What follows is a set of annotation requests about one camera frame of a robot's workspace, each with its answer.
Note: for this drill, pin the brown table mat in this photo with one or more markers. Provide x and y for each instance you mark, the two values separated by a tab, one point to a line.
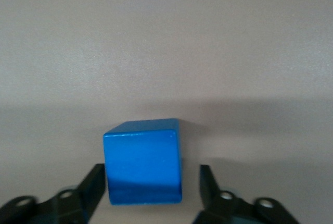
182	52

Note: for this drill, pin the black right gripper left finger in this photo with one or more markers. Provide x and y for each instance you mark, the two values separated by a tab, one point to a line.
91	192

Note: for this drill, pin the blue wooden block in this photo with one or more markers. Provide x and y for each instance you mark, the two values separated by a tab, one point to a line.
143	161

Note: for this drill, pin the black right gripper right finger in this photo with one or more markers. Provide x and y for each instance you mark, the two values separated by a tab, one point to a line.
208	190

